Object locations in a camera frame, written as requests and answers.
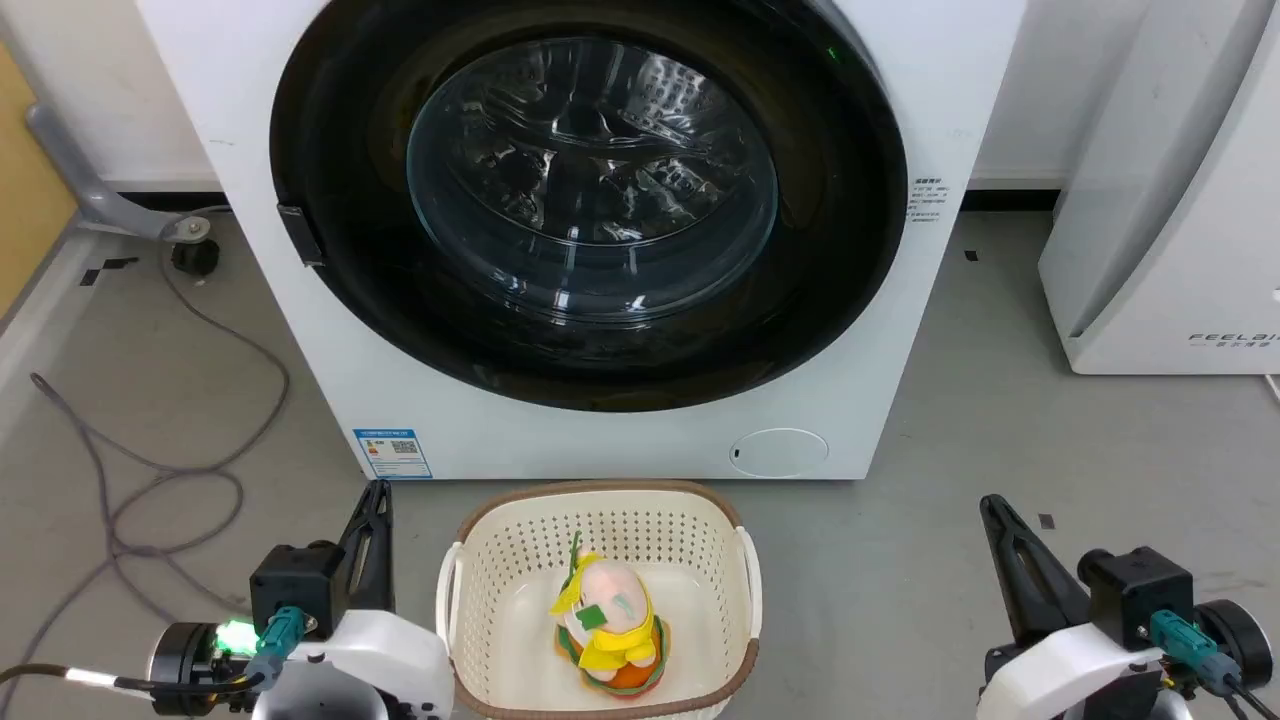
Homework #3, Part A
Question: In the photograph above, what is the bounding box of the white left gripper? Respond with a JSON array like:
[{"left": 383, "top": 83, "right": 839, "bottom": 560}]
[{"left": 252, "top": 480, "right": 457, "bottom": 720}]

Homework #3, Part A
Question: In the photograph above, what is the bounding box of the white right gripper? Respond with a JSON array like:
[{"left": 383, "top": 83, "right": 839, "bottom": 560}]
[{"left": 975, "top": 494, "right": 1172, "bottom": 720}]

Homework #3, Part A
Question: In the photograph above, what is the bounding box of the white front-load washing machine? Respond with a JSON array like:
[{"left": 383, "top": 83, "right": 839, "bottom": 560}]
[{"left": 135, "top": 0, "right": 1029, "bottom": 482}]

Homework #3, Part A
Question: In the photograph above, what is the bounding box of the round black glass washer door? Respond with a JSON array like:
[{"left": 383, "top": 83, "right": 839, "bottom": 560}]
[{"left": 268, "top": 0, "right": 910, "bottom": 414}]

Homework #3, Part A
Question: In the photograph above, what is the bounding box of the blue energy label sticker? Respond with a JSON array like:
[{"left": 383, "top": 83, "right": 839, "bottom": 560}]
[{"left": 352, "top": 428, "right": 435, "bottom": 481}]

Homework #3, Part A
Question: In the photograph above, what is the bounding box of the cream perforated laundry basket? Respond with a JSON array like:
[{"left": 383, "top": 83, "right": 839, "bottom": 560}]
[{"left": 435, "top": 480, "right": 764, "bottom": 720}]

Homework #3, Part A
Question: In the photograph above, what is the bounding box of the yellow dressed plush doll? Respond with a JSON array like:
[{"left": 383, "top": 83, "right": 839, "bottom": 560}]
[{"left": 547, "top": 533, "right": 672, "bottom": 694}]

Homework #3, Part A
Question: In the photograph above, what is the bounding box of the oval white filter cover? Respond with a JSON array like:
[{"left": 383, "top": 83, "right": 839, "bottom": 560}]
[{"left": 729, "top": 427, "right": 830, "bottom": 479}]

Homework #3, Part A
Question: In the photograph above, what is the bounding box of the black round floor foot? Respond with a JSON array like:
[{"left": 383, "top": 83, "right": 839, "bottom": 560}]
[{"left": 170, "top": 238, "right": 222, "bottom": 279}]

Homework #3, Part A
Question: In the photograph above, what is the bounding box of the white floor appliance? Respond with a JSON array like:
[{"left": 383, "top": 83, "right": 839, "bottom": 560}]
[{"left": 1037, "top": 0, "right": 1280, "bottom": 377}]

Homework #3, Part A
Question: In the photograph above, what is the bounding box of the grey caster leg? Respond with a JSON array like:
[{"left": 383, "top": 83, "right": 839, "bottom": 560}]
[{"left": 25, "top": 102, "right": 232, "bottom": 242}]

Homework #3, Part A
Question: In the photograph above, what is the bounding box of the yellow wooden panel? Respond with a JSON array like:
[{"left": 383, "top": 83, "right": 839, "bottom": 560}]
[{"left": 0, "top": 44, "right": 80, "bottom": 323}]

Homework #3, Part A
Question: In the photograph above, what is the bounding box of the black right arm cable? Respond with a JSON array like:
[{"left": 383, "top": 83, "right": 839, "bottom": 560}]
[{"left": 1149, "top": 609, "right": 1280, "bottom": 720}]

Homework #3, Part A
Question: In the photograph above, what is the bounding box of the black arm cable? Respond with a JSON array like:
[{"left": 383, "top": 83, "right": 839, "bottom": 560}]
[
  {"left": 0, "top": 604, "right": 307, "bottom": 703},
  {"left": 1149, "top": 609, "right": 1280, "bottom": 720}
]

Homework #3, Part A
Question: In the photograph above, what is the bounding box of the grey floor cable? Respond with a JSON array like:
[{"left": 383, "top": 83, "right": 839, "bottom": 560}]
[{"left": 0, "top": 214, "right": 292, "bottom": 703}]

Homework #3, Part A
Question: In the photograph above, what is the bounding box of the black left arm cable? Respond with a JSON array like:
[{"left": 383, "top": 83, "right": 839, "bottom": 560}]
[{"left": 0, "top": 604, "right": 307, "bottom": 703}]

